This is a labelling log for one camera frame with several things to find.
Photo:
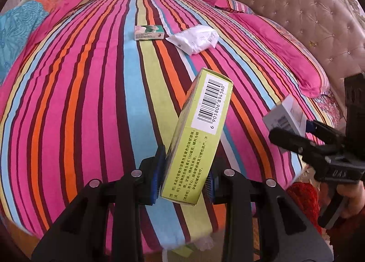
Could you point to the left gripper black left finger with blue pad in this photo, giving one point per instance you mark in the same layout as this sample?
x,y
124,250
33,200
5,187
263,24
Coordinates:
x,y
102,223

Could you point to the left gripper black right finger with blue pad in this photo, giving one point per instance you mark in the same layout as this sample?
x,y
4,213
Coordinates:
x,y
285,234

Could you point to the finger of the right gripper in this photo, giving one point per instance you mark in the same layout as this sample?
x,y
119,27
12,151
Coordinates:
x,y
325,133

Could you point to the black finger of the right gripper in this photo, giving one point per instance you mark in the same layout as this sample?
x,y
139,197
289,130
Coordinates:
x,y
290,141

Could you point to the white barcode box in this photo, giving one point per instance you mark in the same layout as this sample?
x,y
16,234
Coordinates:
x,y
286,116

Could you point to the yellow-green medicine box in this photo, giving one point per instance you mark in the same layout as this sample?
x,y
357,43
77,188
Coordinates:
x,y
196,137

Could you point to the person's hand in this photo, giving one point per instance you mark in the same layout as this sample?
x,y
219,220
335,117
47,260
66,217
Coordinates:
x,y
355,195

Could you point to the red shaggy rug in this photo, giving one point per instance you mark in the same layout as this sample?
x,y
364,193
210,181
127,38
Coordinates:
x,y
305,196

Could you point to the pink pillow near headboard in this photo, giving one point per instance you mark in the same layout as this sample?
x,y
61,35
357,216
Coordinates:
x,y
310,75

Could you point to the beige tufted headboard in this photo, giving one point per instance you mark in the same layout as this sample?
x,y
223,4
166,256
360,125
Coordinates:
x,y
332,30

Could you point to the colourful striped bed cover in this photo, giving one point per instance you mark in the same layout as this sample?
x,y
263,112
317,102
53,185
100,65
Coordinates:
x,y
89,101

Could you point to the far striped pink pillow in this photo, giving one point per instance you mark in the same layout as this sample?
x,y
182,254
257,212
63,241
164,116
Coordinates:
x,y
231,6

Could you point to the white crumpled plastic wrapper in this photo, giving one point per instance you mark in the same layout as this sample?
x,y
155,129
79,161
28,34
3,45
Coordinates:
x,y
194,40

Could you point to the green white flower box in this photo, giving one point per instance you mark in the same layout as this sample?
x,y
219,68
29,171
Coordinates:
x,y
148,32

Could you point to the blue patterned quilt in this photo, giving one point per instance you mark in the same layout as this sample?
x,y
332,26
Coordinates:
x,y
17,25

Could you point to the pink folded duvet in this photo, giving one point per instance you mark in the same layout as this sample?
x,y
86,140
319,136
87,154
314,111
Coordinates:
x,y
57,9

